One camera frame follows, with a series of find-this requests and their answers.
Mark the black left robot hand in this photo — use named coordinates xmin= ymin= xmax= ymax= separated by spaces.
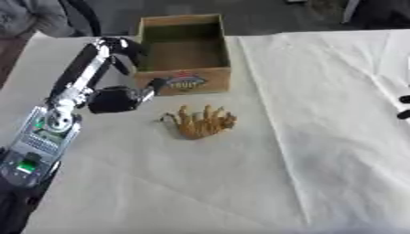
xmin=45 ymin=36 xmax=168 ymax=115

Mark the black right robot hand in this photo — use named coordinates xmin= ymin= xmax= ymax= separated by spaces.
xmin=395 ymin=94 xmax=410 ymax=121

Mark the tan cardboard box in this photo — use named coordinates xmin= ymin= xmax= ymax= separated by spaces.
xmin=131 ymin=13 xmax=232 ymax=97

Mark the brown claw-shaped toy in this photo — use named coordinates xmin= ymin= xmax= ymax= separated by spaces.
xmin=155 ymin=104 xmax=239 ymax=141

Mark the person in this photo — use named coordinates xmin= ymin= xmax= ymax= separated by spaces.
xmin=0 ymin=0 xmax=77 ymax=39

